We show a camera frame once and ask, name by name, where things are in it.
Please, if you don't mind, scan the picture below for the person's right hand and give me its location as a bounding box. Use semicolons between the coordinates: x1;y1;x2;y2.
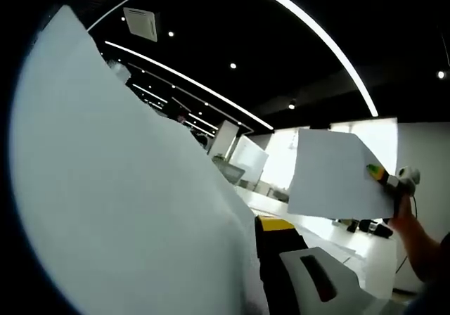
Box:
388;194;414;230

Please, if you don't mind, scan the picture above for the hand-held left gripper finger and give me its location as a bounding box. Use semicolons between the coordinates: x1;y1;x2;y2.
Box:
255;214;388;315

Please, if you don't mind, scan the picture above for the ceiling air conditioner unit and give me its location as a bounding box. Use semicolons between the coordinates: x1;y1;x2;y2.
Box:
122;6;159;43

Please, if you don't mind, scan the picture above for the white whiteboard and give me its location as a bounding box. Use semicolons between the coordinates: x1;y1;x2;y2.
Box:
230;135;270;183

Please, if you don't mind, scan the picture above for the mesh office chair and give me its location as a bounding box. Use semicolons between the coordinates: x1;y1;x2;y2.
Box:
212;155;246;186

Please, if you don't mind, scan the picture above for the curved ceiling light strip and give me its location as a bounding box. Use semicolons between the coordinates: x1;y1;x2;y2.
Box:
104;40;276;131

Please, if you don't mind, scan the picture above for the black device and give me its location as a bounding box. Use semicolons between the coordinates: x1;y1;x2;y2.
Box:
359;219;392;239

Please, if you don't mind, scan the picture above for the long ceiling light strip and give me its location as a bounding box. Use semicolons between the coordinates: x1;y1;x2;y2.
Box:
242;0;380;117

